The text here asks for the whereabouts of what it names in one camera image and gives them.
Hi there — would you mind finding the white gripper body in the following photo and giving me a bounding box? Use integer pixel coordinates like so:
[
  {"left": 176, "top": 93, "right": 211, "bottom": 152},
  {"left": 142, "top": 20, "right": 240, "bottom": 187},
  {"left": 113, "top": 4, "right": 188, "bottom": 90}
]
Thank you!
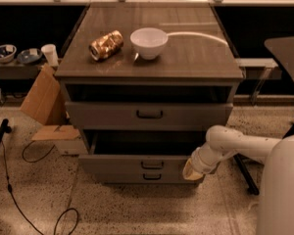
[{"left": 190, "top": 143, "right": 230, "bottom": 174}]

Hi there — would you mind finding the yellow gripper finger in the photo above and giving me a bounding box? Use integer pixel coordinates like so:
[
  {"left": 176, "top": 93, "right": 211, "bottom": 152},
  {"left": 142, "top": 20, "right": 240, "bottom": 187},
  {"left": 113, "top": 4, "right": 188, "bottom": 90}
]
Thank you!
[{"left": 182, "top": 159, "right": 203, "bottom": 181}]

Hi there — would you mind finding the grey drawer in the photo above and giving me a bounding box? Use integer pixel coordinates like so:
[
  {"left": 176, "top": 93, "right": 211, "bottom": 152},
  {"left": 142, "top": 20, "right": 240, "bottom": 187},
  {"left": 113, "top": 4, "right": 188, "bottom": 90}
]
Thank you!
[
  {"left": 94, "top": 172, "right": 204, "bottom": 184},
  {"left": 66, "top": 102, "right": 233, "bottom": 131},
  {"left": 79, "top": 131, "right": 206, "bottom": 174}
]

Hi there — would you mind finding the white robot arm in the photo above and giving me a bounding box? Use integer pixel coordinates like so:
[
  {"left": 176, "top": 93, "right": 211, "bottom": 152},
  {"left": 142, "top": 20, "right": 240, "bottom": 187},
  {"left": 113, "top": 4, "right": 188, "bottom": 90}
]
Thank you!
[{"left": 182, "top": 125, "right": 294, "bottom": 235}]

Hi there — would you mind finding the grey bottom drawer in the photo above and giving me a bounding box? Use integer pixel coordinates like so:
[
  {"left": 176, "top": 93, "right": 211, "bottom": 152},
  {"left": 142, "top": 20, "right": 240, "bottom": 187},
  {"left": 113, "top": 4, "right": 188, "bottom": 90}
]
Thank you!
[{"left": 94, "top": 172, "right": 204, "bottom": 184}]

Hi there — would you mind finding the grey drawer cabinet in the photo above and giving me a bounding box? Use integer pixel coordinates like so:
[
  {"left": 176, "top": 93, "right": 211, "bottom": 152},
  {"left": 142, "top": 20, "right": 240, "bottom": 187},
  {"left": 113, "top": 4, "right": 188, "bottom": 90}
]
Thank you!
[{"left": 54, "top": 2, "right": 244, "bottom": 185}]

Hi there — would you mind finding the grey top drawer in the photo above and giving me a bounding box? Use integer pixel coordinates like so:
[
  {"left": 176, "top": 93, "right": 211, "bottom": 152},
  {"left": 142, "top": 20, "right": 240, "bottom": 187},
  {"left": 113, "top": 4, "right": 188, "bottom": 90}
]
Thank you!
[{"left": 66, "top": 102, "right": 233, "bottom": 131}]

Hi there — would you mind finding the black stand base right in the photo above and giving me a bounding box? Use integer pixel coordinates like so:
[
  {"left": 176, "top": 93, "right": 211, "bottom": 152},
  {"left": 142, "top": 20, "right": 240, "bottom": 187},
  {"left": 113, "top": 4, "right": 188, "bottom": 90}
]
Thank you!
[{"left": 234, "top": 123, "right": 294, "bottom": 195}]

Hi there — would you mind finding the white bowl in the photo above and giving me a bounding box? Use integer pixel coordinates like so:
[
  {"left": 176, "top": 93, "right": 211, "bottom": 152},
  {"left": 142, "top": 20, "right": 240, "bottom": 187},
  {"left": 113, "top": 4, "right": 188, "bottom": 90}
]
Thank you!
[{"left": 130, "top": 27, "right": 169, "bottom": 60}]

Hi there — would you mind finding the crushed gold soda can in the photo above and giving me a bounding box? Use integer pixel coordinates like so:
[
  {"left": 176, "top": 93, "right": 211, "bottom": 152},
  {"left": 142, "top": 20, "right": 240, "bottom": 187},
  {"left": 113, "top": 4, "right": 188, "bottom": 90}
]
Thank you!
[{"left": 88, "top": 30, "right": 123, "bottom": 62}]

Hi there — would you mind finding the cardboard box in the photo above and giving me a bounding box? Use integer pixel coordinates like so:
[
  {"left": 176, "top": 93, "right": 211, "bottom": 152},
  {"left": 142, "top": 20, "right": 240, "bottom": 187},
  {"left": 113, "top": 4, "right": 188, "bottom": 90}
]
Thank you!
[{"left": 21, "top": 64, "right": 79, "bottom": 141}]

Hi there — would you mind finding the white paper cup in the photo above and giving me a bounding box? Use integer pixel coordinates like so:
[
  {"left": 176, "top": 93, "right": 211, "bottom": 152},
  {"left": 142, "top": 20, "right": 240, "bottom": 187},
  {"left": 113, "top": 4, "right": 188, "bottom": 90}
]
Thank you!
[{"left": 41, "top": 44, "right": 59, "bottom": 67}]

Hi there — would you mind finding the blue bowl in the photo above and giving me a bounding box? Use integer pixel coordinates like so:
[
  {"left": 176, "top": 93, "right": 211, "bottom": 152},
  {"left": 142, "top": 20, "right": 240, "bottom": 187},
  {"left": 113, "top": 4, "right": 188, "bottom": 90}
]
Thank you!
[
  {"left": 17, "top": 48, "right": 42, "bottom": 65},
  {"left": 0, "top": 44, "right": 17, "bottom": 64}
]

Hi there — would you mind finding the grey low shelf left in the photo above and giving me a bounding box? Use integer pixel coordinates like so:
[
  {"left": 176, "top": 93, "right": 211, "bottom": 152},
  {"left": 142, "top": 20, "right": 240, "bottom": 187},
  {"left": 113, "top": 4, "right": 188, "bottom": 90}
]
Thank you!
[{"left": 0, "top": 60, "right": 57, "bottom": 80}]

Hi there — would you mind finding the blue bowl far left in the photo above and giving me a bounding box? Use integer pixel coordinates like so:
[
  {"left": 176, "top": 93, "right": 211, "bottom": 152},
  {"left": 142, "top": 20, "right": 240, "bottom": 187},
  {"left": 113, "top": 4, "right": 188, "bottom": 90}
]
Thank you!
[{"left": 0, "top": 44, "right": 17, "bottom": 64}]

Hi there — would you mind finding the black floor cable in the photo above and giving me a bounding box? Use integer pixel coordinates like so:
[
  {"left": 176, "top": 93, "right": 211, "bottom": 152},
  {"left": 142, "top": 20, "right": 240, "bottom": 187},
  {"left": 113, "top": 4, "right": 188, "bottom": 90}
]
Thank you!
[{"left": 0, "top": 122, "right": 80, "bottom": 235}]

